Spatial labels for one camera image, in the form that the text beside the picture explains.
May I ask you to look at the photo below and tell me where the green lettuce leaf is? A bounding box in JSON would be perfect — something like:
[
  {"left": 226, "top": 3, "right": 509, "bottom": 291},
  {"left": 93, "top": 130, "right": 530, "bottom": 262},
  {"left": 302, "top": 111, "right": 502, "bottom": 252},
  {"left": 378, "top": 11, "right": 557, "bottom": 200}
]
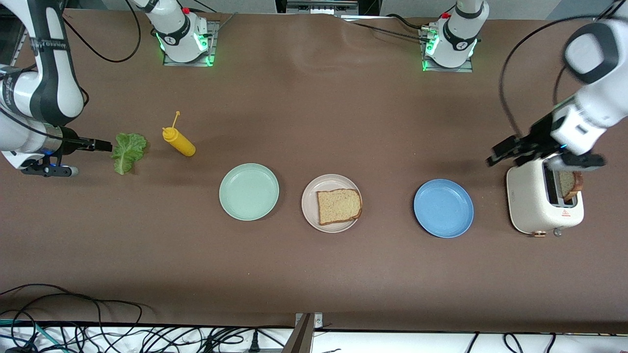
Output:
[{"left": 111, "top": 133, "right": 148, "bottom": 176}]

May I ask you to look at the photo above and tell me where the yellow squeeze bottle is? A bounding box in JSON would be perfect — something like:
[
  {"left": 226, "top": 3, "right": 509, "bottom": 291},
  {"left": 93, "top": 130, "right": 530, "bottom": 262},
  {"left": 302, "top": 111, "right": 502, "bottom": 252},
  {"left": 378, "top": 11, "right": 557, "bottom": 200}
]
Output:
[{"left": 162, "top": 111, "right": 197, "bottom": 157}]

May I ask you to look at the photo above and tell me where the brown bread slice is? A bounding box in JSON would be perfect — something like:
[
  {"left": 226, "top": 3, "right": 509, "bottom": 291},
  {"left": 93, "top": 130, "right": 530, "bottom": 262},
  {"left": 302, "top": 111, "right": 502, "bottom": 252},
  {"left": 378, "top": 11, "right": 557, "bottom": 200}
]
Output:
[
  {"left": 316, "top": 189, "right": 363, "bottom": 226},
  {"left": 559, "top": 169, "right": 584, "bottom": 202}
]

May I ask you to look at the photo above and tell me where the blue plate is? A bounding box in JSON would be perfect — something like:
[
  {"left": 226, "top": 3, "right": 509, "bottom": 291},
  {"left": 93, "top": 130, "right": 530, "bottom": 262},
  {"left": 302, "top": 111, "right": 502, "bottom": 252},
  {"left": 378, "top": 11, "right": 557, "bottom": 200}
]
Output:
[{"left": 413, "top": 178, "right": 475, "bottom": 239}]

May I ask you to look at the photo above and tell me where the mint green plate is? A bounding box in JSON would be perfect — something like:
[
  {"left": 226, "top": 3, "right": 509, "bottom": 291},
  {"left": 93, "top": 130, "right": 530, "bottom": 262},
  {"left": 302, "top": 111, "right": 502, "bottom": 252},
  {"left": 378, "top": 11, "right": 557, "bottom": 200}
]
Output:
[{"left": 219, "top": 163, "right": 280, "bottom": 222}]

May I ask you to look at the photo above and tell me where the beige plate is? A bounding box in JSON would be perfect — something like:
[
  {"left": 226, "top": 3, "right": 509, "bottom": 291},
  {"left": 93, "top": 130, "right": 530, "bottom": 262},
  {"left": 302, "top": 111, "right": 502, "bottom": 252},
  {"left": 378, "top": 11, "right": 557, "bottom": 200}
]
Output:
[{"left": 301, "top": 174, "right": 364, "bottom": 233}]

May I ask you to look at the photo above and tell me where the white two-slot toaster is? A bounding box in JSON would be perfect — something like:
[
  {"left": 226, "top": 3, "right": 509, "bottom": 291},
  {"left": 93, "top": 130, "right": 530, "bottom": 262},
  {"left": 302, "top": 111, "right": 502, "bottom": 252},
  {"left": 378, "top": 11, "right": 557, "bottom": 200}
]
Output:
[{"left": 506, "top": 154, "right": 585, "bottom": 238}]

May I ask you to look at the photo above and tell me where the grey metal rack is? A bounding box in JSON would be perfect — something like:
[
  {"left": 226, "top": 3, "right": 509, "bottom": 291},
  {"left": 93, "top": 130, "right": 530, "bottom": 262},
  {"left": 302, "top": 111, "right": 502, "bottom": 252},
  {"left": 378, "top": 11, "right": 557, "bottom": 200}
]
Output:
[{"left": 275, "top": 0, "right": 381, "bottom": 18}]

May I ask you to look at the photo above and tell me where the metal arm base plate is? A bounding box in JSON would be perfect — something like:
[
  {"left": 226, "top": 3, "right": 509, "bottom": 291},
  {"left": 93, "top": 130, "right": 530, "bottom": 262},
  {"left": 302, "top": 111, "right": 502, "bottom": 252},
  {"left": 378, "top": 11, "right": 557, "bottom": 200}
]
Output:
[
  {"left": 421, "top": 25, "right": 474, "bottom": 73},
  {"left": 163, "top": 20, "right": 220, "bottom": 68}
]

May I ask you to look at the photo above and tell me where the black looped floor cable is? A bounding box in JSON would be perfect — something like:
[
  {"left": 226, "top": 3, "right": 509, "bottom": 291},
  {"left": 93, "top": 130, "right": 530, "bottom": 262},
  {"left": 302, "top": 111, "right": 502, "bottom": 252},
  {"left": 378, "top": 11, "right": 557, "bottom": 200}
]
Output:
[{"left": 0, "top": 283, "right": 153, "bottom": 353}]

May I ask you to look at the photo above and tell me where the black braided base cable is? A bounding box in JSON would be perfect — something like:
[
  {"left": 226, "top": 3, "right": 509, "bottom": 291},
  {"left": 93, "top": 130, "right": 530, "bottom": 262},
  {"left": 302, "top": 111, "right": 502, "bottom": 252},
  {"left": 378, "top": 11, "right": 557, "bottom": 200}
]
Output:
[{"left": 343, "top": 14, "right": 432, "bottom": 42}]

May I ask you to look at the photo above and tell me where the teal floor cable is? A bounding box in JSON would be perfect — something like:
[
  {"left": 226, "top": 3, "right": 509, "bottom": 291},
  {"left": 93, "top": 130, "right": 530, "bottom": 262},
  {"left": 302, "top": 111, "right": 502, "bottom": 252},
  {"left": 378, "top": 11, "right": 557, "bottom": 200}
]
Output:
[{"left": 0, "top": 319, "right": 67, "bottom": 353}]

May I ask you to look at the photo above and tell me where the metal table edge bracket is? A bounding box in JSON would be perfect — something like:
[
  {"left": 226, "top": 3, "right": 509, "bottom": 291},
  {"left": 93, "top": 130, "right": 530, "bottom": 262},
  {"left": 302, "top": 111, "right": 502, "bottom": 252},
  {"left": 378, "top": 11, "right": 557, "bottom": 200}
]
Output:
[{"left": 282, "top": 312, "right": 324, "bottom": 353}]

